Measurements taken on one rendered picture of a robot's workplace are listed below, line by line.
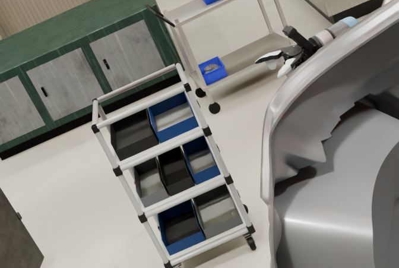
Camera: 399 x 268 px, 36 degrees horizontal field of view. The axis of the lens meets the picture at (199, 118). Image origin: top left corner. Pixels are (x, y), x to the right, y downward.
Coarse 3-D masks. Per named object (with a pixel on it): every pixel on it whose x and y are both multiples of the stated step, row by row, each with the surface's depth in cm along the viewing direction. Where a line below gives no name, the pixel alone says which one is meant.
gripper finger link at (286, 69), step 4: (288, 60) 192; (292, 60) 191; (288, 64) 190; (284, 68) 189; (288, 68) 189; (292, 68) 192; (280, 72) 188; (284, 72) 188; (288, 72) 190; (280, 76) 188; (288, 76) 190
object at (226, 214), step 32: (160, 96) 282; (192, 96) 284; (96, 128) 282; (128, 128) 314; (160, 128) 303; (192, 128) 295; (128, 160) 292; (160, 160) 330; (192, 160) 325; (128, 192) 296; (160, 192) 304; (192, 192) 303; (224, 192) 344; (160, 224) 332; (192, 224) 331; (224, 224) 317; (160, 256) 313; (192, 256) 315
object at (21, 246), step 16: (0, 192) 355; (0, 208) 349; (0, 224) 343; (16, 224) 359; (0, 240) 338; (16, 240) 353; (32, 240) 371; (0, 256) 333; (16, 256) 348; (32, 256) 364
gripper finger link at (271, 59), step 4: (272, 52) 200; (276, 52) 199; (280, 52) 198; (264, 56) 200; (268, 56) 199; (272, 56) 199; (276, 56) 198; (280, 56) 199; (256, 60) 201; (260, 60) 200; (264, 60) 200; (268, 60) 200; (272, 60) 201; (276, 60) 200; (280, 60) 200; (268, 64) 202; (272, 64) 202; (276, 64) 201; (272, 68) 203
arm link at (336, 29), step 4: (340, 20) 200; (344, 20) 199; (348, 20) 198; (352, 20) 198; (356, 20) 198; (332, 24) 200; (336, 24) 198; (340, 24) 198; (344, 24) 198; (348, 24) 197; (352, 24) 198; (328, 28) 198; (332, 28) 198; (336, 28) 197; (340, 28) 197; (344, 28) 197; (348, 28) 197; (332, 32) 197; (336, 32) 197; (340, 32) 197; (332, 36) 196; (336, 36) 196
